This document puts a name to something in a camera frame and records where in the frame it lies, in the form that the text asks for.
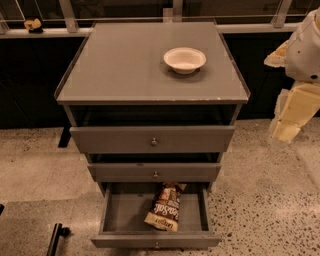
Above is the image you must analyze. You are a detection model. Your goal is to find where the yellow object on ledge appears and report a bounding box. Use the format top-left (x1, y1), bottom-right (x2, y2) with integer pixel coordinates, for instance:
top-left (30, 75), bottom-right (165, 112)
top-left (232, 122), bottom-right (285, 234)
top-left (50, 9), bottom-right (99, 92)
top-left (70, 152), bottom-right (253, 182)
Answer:
top-left (24, 17), bottom-right (43, 33)

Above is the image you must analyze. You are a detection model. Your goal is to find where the white paper bowl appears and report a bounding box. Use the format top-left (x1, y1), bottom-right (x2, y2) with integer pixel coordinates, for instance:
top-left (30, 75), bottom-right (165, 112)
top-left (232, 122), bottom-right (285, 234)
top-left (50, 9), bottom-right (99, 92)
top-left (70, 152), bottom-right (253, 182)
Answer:
top-left (163, 47), bottom-right (206, 75)

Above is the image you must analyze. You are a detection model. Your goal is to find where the grey middle drawer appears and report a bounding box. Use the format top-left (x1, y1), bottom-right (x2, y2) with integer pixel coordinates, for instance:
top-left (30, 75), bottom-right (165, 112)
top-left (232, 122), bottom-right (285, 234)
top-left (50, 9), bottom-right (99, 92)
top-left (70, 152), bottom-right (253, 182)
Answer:
top-left (88, 163), bottom-right (221, 182)

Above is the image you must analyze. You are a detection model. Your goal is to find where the black bar on floor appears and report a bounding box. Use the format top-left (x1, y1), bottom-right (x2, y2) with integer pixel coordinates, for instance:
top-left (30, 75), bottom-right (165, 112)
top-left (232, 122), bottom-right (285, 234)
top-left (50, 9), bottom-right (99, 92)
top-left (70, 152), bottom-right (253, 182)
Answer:
top-left (46, 223), bottom-right (71, 256)

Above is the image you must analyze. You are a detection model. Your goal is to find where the brown chip bag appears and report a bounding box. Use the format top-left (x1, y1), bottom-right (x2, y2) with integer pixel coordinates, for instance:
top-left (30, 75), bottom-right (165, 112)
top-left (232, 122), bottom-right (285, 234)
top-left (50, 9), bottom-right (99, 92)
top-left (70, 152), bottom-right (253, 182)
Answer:
top-left (144, 182), bottom-right (186, 232)

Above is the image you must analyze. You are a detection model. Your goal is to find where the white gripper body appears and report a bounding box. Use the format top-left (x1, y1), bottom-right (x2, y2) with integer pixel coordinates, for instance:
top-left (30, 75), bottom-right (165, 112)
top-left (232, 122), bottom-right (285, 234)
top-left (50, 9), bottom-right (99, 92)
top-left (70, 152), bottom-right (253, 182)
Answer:
top-left (285, 19), bottom-right (320, 83)

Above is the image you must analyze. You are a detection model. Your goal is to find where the metal window ledge rail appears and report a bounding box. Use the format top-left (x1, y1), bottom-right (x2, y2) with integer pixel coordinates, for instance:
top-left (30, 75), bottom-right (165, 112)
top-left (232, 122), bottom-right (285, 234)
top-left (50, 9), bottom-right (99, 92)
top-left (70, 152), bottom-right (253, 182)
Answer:
top-left (0, 22), bottom-right (300, 39)

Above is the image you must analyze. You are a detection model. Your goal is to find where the grey top drawer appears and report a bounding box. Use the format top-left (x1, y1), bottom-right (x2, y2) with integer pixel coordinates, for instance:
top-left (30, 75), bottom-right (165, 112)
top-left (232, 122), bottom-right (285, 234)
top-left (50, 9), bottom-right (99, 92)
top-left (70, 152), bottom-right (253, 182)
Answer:
top-left (70, 126), bottom-right (234, 154)

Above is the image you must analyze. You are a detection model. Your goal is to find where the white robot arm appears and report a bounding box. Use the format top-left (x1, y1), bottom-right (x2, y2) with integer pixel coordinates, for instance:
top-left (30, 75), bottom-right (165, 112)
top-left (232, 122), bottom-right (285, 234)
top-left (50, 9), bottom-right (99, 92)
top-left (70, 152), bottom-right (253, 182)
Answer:
top-left (264, 7), bottom-right (320, 142)

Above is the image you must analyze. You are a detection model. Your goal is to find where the grey drawer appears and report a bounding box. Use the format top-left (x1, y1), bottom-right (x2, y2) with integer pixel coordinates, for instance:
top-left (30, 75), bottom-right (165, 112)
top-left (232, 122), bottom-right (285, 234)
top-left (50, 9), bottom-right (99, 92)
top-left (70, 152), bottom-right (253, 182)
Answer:
top-left (91, 183), bottom-right (221, 249)
top-left (70, 126), bottom-right (234, 154)
top-left (88, 163), bottom-right (221, 182)

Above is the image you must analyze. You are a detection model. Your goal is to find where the black cabinet leg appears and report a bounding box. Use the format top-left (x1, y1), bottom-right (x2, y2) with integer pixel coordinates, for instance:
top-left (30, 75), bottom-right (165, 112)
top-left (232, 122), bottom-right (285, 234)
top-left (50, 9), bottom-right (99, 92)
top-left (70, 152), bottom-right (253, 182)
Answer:
top-left (58, 125), bottom-right (71, 148)

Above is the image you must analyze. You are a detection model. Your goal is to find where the grey drawer cabinet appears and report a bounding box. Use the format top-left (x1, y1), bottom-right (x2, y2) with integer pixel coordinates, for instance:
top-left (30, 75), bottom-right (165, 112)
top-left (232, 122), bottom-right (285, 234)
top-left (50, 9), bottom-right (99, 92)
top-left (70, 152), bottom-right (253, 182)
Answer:
top-left (54, 21), bottom-right (251, 201)

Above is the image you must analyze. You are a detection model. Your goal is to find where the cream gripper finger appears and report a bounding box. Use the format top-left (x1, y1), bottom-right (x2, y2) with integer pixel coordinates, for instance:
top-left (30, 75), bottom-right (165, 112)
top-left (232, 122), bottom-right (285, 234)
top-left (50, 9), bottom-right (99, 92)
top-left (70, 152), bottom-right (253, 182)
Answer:
top-left (264, 41), bottom-right (288, 68)
top-left (271, 83), bottom-right (320, 142)

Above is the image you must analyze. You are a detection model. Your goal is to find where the grey bottom drawer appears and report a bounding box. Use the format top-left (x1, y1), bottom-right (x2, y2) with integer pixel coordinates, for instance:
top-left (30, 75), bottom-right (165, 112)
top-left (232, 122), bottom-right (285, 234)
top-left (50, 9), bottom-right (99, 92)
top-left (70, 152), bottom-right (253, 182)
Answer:
top-left (91, 183), bottom-right (221, 249)

